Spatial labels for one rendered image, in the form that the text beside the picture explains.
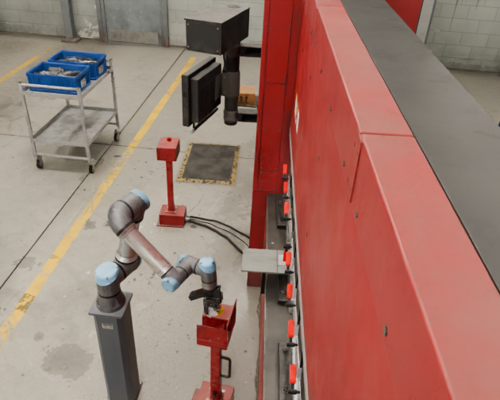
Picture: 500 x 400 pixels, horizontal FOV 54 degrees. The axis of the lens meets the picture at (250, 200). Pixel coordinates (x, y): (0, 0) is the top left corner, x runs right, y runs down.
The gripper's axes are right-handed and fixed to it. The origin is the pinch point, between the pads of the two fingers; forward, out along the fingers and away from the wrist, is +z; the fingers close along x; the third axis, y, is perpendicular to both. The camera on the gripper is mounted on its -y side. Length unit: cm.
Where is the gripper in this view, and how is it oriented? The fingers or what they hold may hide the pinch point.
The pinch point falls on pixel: (209, 315)
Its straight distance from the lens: 252.2
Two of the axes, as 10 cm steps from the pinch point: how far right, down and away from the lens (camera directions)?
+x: 2.0, -5.3, 8.2
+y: 9.8, 0.8, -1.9
